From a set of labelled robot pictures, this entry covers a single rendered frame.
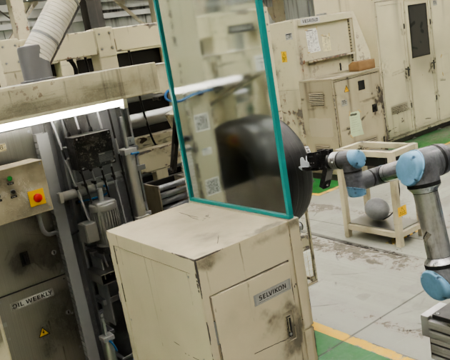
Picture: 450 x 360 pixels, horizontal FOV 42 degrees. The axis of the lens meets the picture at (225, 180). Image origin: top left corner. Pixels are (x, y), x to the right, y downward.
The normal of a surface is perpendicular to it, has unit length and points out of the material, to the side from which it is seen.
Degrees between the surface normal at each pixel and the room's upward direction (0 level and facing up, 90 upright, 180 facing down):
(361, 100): 90
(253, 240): 90
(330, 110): 90
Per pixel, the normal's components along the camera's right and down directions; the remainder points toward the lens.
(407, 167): -0.90, 0.11
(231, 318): 0.60, 0.07
